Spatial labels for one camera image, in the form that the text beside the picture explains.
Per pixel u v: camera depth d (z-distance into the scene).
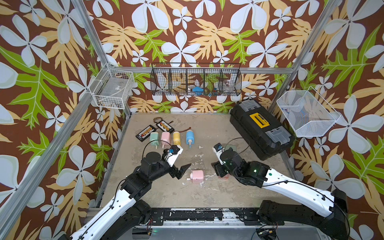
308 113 0.82
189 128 1.11
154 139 0.98
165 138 0.98
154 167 0.52
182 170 0.62
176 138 0.96
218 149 0.65
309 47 0.82
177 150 0.59
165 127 1.10
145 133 1.06
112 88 0.86
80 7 0.68
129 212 0.61
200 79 0.96
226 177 0.65
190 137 0.98
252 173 0.51
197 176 0.80
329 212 0.40
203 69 0.91
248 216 0.74
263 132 0.86
